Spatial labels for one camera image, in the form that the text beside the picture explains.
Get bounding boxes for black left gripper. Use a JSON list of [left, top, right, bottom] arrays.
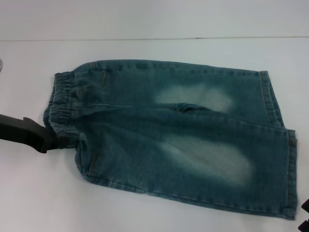
[[0, 113, 73, 154]]

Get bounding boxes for blue denim shorts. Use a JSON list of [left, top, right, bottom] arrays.
[[43, 60, 298, 221]]

